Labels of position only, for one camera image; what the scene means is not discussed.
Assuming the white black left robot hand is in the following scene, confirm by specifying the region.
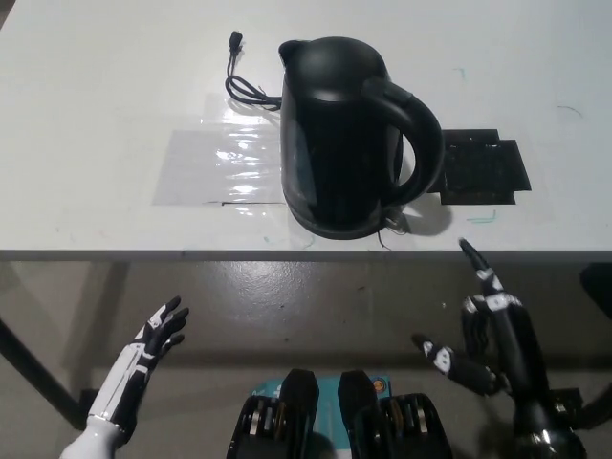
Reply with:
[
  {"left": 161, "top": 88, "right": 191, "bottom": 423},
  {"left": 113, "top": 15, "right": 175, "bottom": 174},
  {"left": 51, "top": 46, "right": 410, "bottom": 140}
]
[{"left": 87, "top": 295, "right": 191, "bottom": 434}]

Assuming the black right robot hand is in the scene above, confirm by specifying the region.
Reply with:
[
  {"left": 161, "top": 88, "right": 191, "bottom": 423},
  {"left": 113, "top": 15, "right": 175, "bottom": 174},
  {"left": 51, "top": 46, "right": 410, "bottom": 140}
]
[{"left": 411, "top": 239, "right": 557, "bottom": 434}]

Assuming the black electric kettle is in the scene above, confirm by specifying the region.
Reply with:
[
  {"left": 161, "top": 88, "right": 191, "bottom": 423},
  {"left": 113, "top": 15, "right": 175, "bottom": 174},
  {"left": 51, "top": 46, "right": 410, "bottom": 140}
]
[{"left": 277, "top": 36, "right": 444, "bottom": 231}]

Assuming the black kettle base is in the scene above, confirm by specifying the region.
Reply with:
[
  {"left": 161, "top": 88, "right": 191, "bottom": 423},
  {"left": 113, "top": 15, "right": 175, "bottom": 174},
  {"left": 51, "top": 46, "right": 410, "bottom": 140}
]
[{"left": 286, "top": 203, "right": 406, "bottom": 242}]

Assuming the black table leg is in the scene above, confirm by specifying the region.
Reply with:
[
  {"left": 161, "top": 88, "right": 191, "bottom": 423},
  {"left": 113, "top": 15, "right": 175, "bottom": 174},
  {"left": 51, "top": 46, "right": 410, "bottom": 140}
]
[
  {"left": 548, "top": 385, "right": 612, "bottom": 429},
  {"left": 0, "top": 317, "right": 98, "bottom": 430}
]

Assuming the black rounded object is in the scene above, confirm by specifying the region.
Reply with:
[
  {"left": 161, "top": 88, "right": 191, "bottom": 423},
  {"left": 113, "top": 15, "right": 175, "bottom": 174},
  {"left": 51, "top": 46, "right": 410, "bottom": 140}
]
[{"left": 579, "top": 263, "right": 612, "bottom": 308}]

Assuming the large transparent plastic sheet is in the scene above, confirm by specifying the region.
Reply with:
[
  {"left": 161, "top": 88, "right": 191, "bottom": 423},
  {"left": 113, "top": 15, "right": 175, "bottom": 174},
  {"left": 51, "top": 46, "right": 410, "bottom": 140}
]
[{"left": 151, "top": 124, "right": 289, "bottom": 208}]

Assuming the black power cord with plug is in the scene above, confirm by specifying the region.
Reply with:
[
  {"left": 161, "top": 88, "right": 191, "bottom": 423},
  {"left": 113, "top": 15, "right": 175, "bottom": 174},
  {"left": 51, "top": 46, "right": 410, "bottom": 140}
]
[{"left": 224, "top": 30, "right": 284, "bottom": 113}]

